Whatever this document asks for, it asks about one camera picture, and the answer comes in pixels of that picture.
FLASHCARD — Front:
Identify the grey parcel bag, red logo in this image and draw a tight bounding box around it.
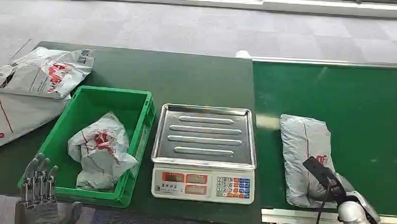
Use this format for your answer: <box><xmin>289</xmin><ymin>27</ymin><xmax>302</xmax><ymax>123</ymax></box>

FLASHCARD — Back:
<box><xmin>276</xmin><ymin>113</ymin><xmax>358</xmax><ymax>210</ymax></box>

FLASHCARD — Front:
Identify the white wall ledge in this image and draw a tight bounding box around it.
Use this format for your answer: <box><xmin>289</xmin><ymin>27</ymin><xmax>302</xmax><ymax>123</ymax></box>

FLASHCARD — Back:
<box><xmin>0</xmin><ymin>0</ymin><xmax>397</xmax><ymax>19</ymax></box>

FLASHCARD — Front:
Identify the crumpled grey parcel red print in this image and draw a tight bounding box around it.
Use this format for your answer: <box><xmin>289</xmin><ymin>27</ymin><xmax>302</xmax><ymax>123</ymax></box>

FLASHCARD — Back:
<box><xmin>66</xmin><ymin>110</ymin><xmax>141</xmax><ymax>193</ymax></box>

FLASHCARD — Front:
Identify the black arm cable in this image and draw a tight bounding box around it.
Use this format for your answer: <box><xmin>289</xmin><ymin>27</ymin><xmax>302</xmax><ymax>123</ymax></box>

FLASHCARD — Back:
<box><xmin>315</xmin><ymin>183</ymin><xmax>333</xmax><ymax>224</ymax></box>

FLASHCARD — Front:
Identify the white electronic scale steel tray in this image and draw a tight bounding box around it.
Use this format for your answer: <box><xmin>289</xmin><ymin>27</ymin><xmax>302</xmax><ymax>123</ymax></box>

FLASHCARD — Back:
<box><xmin>149</xmin><ymin>103</ymin><xmax>260</xmax><ymax>206</ymax></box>

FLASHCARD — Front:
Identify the green plastic crate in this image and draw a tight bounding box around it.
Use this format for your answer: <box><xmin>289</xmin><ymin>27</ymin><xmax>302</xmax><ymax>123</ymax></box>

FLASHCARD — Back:
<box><xmin>17</xmin><ymin>83</ymin><xmax>157</xmax><ymax>210</ymax></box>

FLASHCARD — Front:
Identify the large flat grey parcel bag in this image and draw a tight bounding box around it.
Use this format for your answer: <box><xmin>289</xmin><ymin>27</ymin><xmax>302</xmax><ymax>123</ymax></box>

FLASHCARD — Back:
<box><xmin>0</xmin><ymin>90</ymin><xmax>72</xmax><ymax>157</ymax></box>

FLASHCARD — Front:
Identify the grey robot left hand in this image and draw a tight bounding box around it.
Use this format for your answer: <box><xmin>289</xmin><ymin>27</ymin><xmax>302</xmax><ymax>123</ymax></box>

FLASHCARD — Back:
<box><xmin>14</xmin><ymin>152</ymin><xmax>85</xmax><ymax>224</ymax></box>

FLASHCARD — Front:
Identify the grey parcel bag, barcode label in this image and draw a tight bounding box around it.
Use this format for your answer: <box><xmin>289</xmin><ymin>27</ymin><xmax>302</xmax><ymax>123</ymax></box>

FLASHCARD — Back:
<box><xmin>0</xmin><ymin>45</ymin><xmax>96</xmax><ymax>102</ymax></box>

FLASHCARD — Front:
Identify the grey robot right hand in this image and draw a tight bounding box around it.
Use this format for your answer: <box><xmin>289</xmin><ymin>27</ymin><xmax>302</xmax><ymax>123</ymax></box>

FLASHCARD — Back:
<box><xmin>301</xmin><ymin>156</ymin><xmax>357</xmax><ymax>206</ymax></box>

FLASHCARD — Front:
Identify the green conveyor belt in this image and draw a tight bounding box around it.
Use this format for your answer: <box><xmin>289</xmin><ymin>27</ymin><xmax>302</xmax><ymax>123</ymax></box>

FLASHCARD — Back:
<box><xmin>248</xmin><ymin>60</ymin><xmax>397</xmax><ymax>217</ymax></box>

